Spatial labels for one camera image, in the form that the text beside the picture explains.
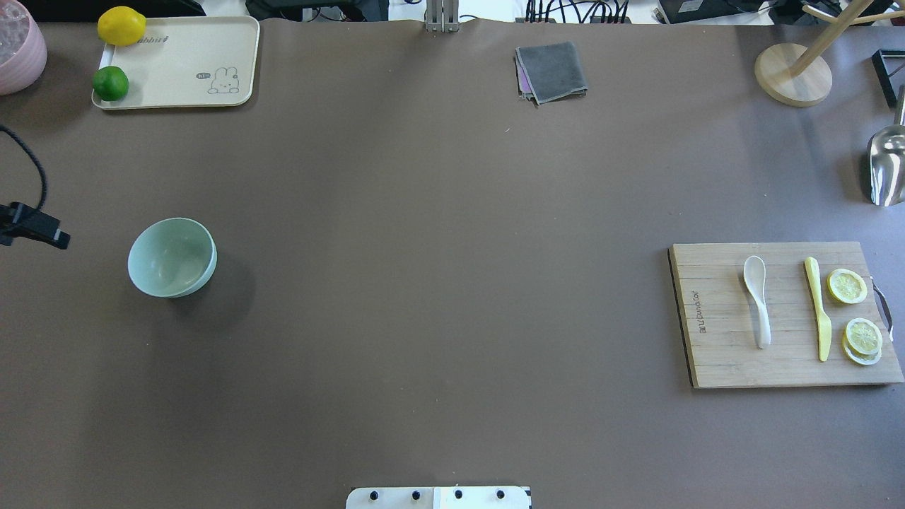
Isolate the light green bowl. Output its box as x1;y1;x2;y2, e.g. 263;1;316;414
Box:
127;217;218;298

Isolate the white plastic spoon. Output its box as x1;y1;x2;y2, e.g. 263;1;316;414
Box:
742;255;771;350

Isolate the pink ice bowl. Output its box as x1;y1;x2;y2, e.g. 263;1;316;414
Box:
1;1;47;95

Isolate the grey folded cloth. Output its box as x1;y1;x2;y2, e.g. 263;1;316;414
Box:
514;41;588;105

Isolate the bamboo cutting board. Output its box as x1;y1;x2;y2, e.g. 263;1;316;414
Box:
669;242;903;389

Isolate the beige rabbit tray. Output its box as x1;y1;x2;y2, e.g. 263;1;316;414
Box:
91;16;261;110

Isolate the yellow plastic knife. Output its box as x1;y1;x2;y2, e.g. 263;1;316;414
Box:
802;257;833;362

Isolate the green lime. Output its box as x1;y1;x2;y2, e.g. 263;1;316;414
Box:
93;66;129;101

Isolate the wooden mug tree stand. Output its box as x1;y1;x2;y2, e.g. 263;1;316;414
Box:
754;1;904;107

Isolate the lemon slice top single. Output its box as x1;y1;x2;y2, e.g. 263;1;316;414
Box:
827;268;868;304

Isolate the yellow lemon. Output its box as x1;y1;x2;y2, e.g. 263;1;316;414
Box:
96;6;148;47

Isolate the lemon slice under front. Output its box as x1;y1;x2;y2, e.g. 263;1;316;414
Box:
841;338;882;366

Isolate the steel scoop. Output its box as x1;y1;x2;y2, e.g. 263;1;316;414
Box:
868;85;904;207

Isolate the aluminium frame post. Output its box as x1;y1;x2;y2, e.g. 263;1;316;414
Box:
426;0;460;33

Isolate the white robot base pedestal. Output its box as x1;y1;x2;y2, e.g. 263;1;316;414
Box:
345;486;533;508

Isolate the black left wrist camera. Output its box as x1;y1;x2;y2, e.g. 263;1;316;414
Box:
1;202;71;250

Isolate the black picture frame tray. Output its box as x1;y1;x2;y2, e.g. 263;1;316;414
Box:
870;49;904;109

